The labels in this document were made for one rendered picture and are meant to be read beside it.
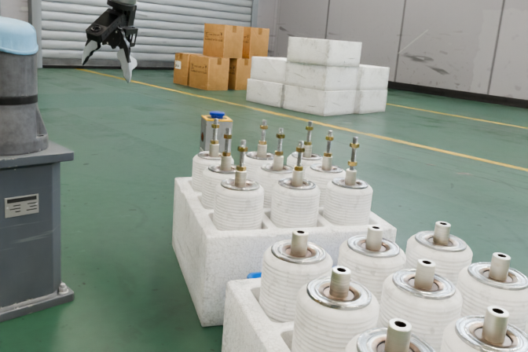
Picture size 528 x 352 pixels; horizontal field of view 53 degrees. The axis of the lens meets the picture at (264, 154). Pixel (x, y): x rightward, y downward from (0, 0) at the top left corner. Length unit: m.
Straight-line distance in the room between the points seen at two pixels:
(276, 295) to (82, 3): 5.85
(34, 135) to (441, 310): 0.73
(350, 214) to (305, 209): 0.10
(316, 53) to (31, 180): 3.02
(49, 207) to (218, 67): 3.98
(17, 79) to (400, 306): 0.72
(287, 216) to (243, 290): 0.29
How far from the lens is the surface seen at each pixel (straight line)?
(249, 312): 0.72
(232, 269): 0.99
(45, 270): 1.10
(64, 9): 6.32
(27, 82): 1.02
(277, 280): 0.71
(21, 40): 1.01
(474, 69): 6.45
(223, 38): 4.95
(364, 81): 4.16
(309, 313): 0.61
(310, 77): 3.88
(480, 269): 0.78
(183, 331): 1.02
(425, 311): 0.66
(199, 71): 4.97
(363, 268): 0.75
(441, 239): 0.84
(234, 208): 0.98
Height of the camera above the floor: 0.54
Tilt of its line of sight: 13 degrees down
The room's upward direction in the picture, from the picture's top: 5 degrees clockwise
